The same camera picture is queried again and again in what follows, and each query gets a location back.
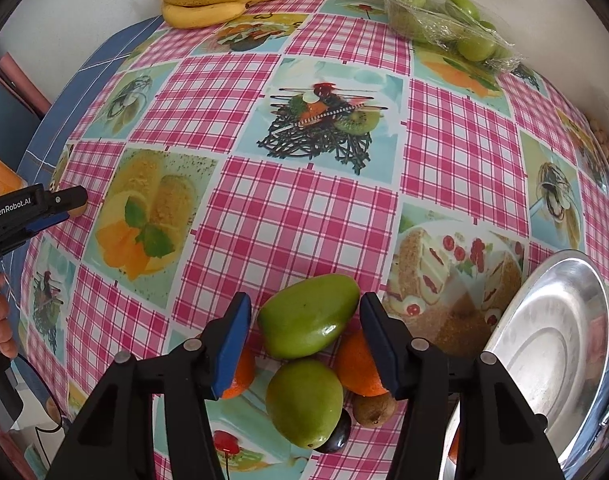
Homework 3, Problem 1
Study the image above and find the blue tiled under cloth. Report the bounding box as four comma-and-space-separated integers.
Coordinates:
19, 15, 165, 196

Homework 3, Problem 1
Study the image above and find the brown kiwi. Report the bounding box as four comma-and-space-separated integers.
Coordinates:
353, 392, 397, 428

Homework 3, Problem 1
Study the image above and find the pile of brown longans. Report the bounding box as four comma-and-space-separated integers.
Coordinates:
587, 117, 609, 181

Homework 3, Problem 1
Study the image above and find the green mango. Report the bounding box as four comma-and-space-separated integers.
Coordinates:
265, 360, 345, 450
258, 274, 361, 359

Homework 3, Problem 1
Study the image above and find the clear wrapped plastic tray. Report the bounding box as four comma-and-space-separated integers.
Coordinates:
381, 0, 527, 73

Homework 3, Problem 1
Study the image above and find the pink checked printed tablecloth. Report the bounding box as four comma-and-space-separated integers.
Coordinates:
19, 0, 609, 480

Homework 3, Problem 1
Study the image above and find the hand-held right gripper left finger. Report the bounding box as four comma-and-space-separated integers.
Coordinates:
44, 292, 252, 480

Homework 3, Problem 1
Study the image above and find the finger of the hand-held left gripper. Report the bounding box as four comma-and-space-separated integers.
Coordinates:
44, 186, 88, 221

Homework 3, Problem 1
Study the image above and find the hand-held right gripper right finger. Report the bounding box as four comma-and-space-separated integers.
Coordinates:
359, 292, 567, 480

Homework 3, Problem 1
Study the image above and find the round metal plate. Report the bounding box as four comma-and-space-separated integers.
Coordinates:
451, 249, 609, 480

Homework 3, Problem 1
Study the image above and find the dark purple plum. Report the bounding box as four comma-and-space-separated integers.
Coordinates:
317, 408, 352, 454

